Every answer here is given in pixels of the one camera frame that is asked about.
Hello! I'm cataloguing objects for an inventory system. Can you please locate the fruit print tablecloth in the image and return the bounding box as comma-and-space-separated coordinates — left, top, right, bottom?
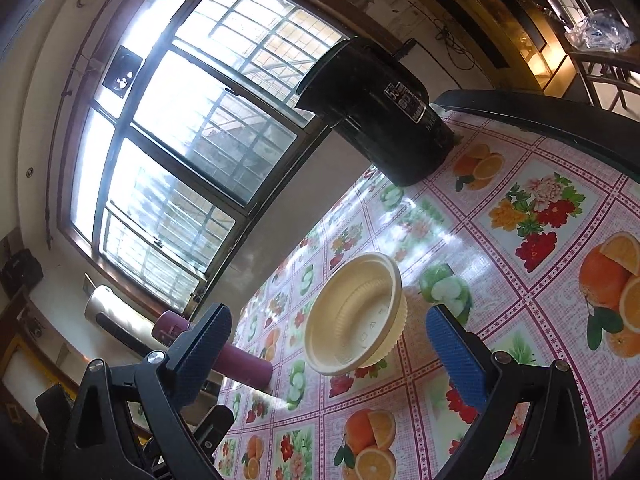
212, 110, 640, 480

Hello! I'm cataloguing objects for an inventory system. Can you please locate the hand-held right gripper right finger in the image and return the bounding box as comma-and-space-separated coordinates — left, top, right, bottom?
425, 304, 593, 480

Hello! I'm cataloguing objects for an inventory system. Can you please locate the cream plastic bowl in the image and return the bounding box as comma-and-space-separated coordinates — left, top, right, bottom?
303, 251, 407, 377

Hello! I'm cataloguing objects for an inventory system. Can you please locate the barred window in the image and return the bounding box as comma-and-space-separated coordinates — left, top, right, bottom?
57, 0, 351, 311

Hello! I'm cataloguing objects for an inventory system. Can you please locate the black cylindrical cooker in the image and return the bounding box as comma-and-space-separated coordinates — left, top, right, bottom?
294, 36, 458, 188

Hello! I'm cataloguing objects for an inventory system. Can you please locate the white standing air conditioner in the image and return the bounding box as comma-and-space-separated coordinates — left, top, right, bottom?
82, 285, 153, 361

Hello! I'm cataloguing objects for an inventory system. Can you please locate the clear plastic bag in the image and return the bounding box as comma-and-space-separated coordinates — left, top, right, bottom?
565, 9, 637, 53

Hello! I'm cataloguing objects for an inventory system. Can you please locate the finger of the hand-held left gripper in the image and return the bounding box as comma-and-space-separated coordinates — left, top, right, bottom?
192, 404, 236, 461

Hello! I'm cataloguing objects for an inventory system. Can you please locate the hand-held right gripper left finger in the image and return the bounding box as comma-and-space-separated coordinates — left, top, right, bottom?
35, 302, 233, 480

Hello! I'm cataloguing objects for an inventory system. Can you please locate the black exhaust fan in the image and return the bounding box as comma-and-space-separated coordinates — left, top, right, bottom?
102, 45, 143, 98

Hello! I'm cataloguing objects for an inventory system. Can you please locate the purple insulated bottle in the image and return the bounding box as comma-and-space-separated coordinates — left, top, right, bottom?
156, 310, 274, 393

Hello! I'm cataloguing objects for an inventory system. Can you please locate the dark wooden side table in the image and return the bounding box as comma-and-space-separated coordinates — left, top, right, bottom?
567, 45, 640, 111

